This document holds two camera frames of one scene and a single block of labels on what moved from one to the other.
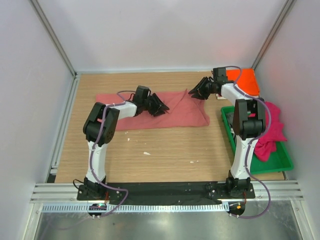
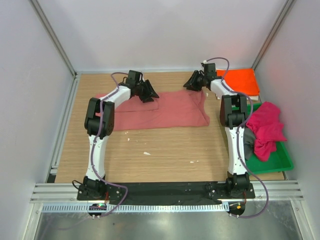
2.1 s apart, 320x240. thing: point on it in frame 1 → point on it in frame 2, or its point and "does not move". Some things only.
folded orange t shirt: x=247 y=81 does not move
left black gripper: x=157 y=103 → x=150 y=92
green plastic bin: x=280 y=161 does not move
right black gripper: x=201 y=94 → x=191 y=82
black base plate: x=166 y=193 does not move
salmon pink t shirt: x=184 y=110 does not move
